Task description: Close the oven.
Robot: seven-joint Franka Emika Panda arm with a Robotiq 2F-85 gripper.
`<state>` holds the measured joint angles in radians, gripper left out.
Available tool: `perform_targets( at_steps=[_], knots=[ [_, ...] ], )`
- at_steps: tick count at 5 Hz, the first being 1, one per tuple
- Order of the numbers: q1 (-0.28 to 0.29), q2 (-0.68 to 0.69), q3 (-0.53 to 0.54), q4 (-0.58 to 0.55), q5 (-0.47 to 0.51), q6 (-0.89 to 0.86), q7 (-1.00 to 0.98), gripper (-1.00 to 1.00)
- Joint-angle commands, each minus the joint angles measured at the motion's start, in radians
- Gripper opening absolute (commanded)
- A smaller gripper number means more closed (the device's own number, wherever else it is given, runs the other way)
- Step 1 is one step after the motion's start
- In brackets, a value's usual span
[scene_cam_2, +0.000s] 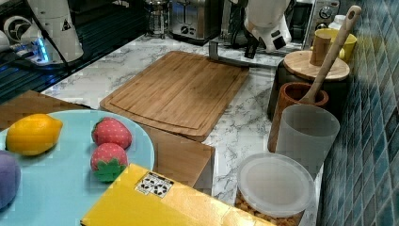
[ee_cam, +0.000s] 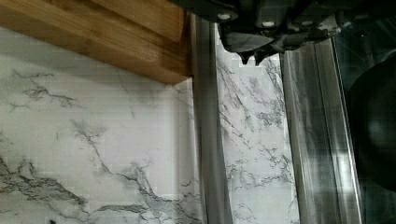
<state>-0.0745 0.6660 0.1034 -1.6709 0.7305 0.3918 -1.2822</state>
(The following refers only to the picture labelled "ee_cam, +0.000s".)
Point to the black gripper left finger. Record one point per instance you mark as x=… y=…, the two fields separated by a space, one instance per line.
x=247 y=40

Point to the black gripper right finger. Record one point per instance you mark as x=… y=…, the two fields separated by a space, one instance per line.
x=297 y=36

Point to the bamboo cutting board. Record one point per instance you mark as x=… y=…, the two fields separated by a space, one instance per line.
x=147 y=37

